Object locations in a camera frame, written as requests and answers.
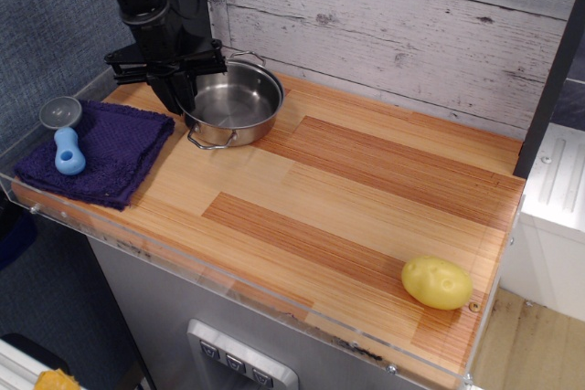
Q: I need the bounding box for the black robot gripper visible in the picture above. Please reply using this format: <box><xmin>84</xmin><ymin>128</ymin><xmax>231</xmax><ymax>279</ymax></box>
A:
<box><xmin>104</xmin><ymin>11</ymin><xmax>227</xmax><ymax>115</ymax></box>

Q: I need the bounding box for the stainless steel pot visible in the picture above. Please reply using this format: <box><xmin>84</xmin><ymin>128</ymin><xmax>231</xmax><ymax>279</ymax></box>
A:
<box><xmin>183</xmin><ymin>51</ymin><xmax>285</xmax><ymax>151</ymax></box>

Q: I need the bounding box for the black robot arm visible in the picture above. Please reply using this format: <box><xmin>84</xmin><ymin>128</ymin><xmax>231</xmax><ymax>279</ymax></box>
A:
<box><xmin>104</xmin><ymin>0</ymin><xmax>227</xmax><ymax>114</ymax></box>

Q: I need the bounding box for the purple folded cloth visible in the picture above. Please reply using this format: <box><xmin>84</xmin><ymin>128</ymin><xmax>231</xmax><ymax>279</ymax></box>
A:
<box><xmin>15</xmin><ymin>100</ymin><xmax>175</xmax><ymax>211</ymax></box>

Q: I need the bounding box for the clear acrylic edge guard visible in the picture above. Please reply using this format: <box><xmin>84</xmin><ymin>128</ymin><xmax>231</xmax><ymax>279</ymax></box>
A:
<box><xmin>3</xmin><ymin>164</ymin><xmax>522</xmax><ymax>389</ymax></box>

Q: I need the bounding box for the silver toy fridge cabinet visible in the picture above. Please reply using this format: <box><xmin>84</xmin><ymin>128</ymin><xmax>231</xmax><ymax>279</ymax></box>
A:
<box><xmin>87</xmin><ymin>237</ymin><xmax>440</xmax><ymax>390</ymax></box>

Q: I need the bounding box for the yellow object at corner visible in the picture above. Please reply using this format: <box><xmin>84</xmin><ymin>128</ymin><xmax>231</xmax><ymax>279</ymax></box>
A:
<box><xmin>33</xmin><ymin>369</ymin><xmax>81</xmax><ymax>390</ymax></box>

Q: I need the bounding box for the yellow toy potato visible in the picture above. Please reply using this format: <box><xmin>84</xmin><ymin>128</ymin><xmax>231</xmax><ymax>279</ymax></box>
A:
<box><xmin>401</xmin><ymin>256</ymin><xmax>473</xmax><ymax>311</ymax></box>

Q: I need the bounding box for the white aluminium side unit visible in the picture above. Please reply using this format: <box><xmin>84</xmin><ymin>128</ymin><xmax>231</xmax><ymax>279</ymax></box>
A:
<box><xmin>500</xmin><ymin>123</ymin><xmax>584</xmax><ymax>321</ymax></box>

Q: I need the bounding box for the white rail bottom left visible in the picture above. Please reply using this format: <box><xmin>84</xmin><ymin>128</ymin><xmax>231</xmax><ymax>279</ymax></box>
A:
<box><xmin>0</xmin><ymin>341</ymin><xmax>48</xmax><ymax>390</ymax></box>

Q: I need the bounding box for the dark right shelf post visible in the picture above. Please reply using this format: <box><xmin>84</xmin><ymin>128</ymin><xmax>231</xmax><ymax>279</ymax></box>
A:
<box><xmin>514</xmin><ymin>0</ymin><xmax>584</xmax><ymax>179</ymax></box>

